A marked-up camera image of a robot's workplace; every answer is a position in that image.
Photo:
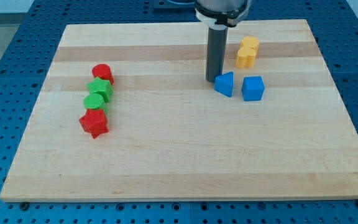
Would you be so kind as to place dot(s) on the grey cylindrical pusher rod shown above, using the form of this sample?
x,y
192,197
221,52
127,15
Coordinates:
x,y
216,48

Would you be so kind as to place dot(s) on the yellow hexagon block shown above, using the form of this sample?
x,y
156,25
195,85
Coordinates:
x,y
250,42

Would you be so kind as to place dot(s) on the yellow heart block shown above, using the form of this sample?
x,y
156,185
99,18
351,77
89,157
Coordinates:
x,y
245,57

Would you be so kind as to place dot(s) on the blue triangle block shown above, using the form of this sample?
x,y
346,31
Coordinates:
x,y
224,83

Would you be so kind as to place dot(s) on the blue cube block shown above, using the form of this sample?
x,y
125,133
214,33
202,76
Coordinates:
x,y
252,88

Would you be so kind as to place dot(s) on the wooden board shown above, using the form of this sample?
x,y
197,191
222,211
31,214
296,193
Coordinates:
x,y
171,136

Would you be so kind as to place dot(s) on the red cylinder block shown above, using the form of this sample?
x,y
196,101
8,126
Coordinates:
x,y
104,72

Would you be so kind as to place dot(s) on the green star block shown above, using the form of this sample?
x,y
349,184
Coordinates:
x,y
101,87

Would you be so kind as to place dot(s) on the green cylinder block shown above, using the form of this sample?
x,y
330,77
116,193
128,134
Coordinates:
x,y
95,101

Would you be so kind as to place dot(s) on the red star block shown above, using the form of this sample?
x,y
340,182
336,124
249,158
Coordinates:
x,y
94,122

